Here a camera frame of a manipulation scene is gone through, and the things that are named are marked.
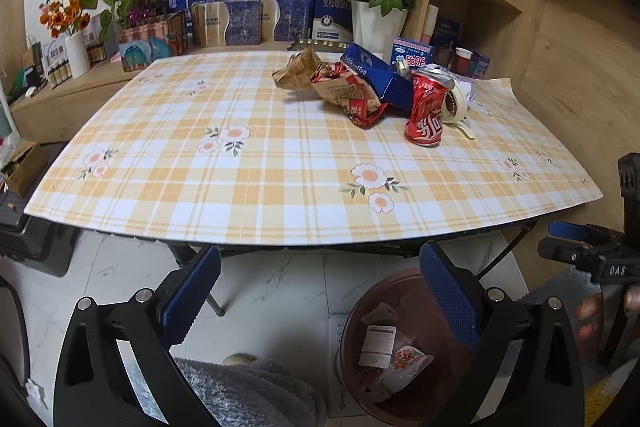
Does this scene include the white power strip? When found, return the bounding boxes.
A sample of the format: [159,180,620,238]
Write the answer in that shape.
[327,314,351,413]

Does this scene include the grey fluffy robe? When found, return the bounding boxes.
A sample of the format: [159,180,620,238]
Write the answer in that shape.
[172,357,328,427]

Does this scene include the dark blue box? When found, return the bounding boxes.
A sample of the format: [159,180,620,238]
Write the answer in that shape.
[432,17,463,52]

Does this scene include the brown plastic waste bin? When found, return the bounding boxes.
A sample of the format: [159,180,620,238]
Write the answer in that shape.
[337,269,531,425]

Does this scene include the cream masking tape roll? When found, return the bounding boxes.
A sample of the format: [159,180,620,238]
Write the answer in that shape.
[442,78,478,142]

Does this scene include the white flower pot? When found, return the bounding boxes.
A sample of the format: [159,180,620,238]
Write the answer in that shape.
[351,1,410,60]

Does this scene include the small blue box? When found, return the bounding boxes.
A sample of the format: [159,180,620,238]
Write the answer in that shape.
[470,52,493,78]

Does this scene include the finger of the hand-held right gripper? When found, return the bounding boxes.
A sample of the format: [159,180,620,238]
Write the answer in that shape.
[537,237,626,283]
[548,221,626,248]

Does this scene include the white ribbed vase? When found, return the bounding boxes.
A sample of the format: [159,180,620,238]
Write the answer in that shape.
[65,31,92,75]

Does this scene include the white crumpled tissue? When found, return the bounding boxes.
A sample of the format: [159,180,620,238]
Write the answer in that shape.
[455,76,478,102]

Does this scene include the orange artificial flowers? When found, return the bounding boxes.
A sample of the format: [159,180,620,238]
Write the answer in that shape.
[39,0,93,35]

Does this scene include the blue box white emblem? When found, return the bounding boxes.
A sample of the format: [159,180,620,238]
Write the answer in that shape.
[312,0,361,45]

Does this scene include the red soda can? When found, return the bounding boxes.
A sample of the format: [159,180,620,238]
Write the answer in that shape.
[405,64,456,148]

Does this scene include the red snack wrapper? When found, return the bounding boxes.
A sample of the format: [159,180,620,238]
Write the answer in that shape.
[310,62,388,128]

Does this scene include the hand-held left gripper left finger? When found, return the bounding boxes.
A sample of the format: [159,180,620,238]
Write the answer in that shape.
[53,244,223,427]

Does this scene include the blue cardboard carton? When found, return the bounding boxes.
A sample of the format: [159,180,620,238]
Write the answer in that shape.
[340,43,416,114]

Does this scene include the small brown bottle set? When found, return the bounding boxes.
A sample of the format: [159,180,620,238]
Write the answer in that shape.
[42,52,71,88]

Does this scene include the brown paper wrapper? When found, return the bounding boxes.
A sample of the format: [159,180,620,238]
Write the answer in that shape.
[272,48,326,90]

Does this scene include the plaid floral tablecloth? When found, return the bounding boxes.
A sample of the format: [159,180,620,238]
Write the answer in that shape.
[23,51,605,248]

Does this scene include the white paper label card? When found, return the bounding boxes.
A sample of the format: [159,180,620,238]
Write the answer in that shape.
[359,326,397,369]

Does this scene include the gold scalloped tray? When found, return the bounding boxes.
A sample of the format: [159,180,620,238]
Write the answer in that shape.
[290,38,351,52]

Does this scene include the person's right hand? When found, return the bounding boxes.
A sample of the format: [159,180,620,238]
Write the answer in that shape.
[575,294,606,342]

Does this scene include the red paper cup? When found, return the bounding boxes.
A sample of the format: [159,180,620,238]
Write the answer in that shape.
[452,48,473,75]

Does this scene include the black plastic case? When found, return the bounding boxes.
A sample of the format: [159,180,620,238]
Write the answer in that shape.
[0,192,78,278]

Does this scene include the floral paper wrapper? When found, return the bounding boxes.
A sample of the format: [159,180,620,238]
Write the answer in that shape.
[382,344,435,395]

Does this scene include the beige slipper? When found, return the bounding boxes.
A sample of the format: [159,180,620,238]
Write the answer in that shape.
[222,353,261,368]

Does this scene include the blue white medicine box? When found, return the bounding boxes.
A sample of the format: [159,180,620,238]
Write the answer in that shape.
[391,38,436,68]

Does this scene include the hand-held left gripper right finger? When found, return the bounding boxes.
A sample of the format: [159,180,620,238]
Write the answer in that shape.
[419,241,586,427]

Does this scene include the open cardboard box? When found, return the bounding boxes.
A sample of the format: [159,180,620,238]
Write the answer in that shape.
[0,141,48,198]

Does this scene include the gold blue gift box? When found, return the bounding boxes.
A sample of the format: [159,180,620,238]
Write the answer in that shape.
[192,1,263,48]
[260,0,313,42]

